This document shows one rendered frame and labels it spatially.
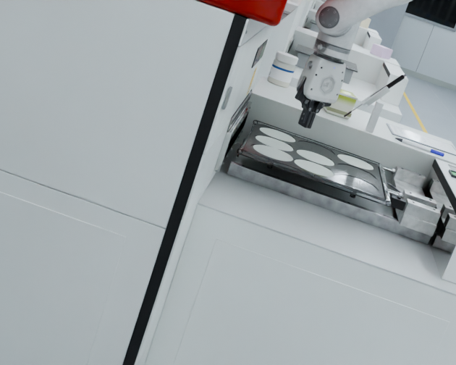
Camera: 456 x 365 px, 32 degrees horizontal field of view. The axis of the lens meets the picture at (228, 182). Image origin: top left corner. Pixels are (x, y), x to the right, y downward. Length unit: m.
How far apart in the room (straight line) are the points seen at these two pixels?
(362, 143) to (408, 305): 0.65
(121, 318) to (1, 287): 0.24
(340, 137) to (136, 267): 0.90
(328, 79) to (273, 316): 0.57
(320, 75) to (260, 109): 0.38
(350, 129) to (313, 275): 0.65
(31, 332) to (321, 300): 0.58
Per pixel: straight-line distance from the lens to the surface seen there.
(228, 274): 1.66
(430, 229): 1.87
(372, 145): 2.19
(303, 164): 1.88
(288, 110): 2.17
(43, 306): 1.55
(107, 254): 1.47
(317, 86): 1.85
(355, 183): 1.88
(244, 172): 1.87
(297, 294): 1.66
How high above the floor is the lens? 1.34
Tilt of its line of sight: 17 degrees down
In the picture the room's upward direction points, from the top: 19 degrees clockwise
